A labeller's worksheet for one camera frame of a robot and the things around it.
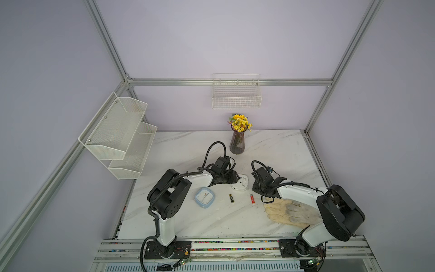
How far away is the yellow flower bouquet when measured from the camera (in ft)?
3.03

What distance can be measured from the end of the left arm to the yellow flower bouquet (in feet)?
0.59

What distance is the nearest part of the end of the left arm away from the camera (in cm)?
73
